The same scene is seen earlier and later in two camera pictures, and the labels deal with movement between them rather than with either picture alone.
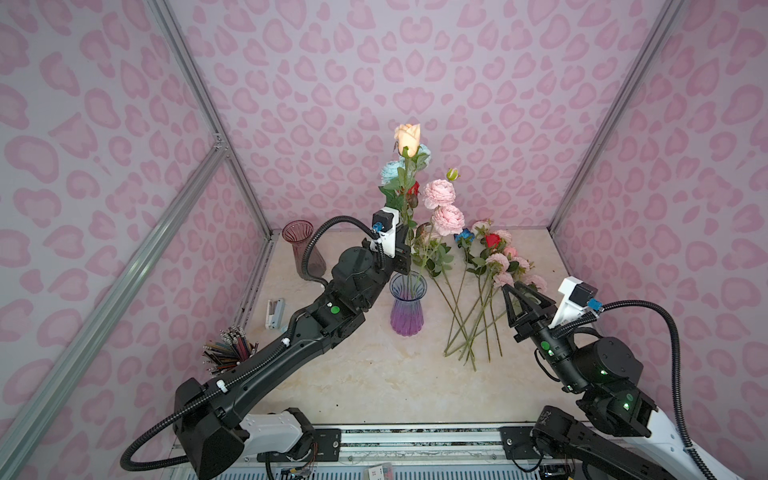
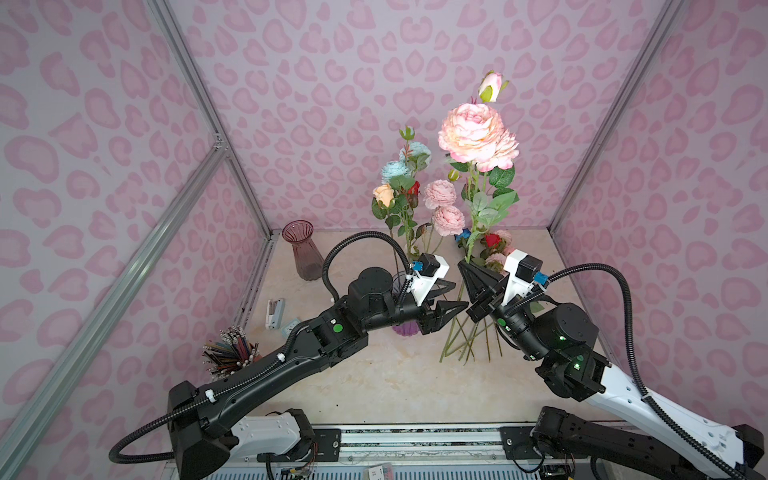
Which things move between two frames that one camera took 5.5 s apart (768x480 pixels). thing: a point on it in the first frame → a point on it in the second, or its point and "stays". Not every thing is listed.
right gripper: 536,327 → 479,281
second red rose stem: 492,240 stays
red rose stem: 412,196 stays
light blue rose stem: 393,178 stays
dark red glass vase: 298,232 stays
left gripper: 399,258 → 436,317
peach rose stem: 406,142 → 382,206
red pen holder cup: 232,348 stays
